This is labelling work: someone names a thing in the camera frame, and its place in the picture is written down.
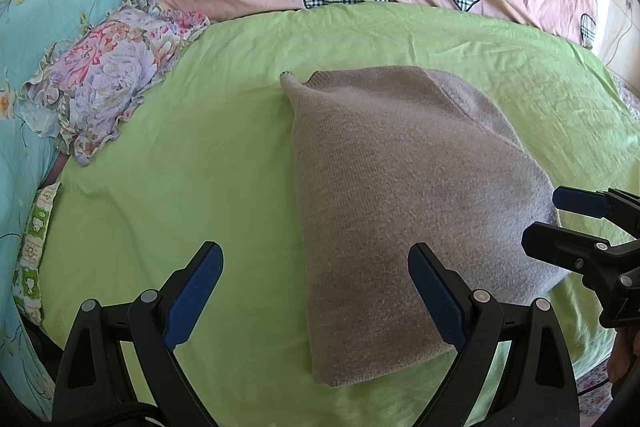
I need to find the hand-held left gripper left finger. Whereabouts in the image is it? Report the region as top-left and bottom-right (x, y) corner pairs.
(52, 241), (224, 427)

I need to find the beige knit sweater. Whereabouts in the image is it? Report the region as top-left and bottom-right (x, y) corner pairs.
(280, 66), (563, 389)

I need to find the black cable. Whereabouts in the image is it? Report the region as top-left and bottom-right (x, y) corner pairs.
(575, 377), (616, 398)

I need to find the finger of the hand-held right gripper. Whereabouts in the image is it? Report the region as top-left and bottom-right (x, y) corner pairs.
(521, 221), (640, 279)
(552, 186), (640, 239)

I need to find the light green bed sheet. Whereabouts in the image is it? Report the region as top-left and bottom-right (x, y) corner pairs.
(37, 2), (640, 427)

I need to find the green patterned cloth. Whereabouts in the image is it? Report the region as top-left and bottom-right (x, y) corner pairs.
(11, 181), (63, 327)

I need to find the ruffled floral pillow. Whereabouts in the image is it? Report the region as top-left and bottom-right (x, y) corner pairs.
(20, 0), (211, 168)

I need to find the person's right hand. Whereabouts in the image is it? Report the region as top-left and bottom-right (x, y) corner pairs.
(607, 329), (640, 384)

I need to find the teal floral quilt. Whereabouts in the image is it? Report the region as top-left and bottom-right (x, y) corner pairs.
(0, 0), (181, 423)

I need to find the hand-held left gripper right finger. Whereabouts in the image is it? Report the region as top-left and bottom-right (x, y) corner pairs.
(407, 243), (581, 427)

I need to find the thin wall cable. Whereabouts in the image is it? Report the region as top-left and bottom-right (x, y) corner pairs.
(602, 4), (633, 65)

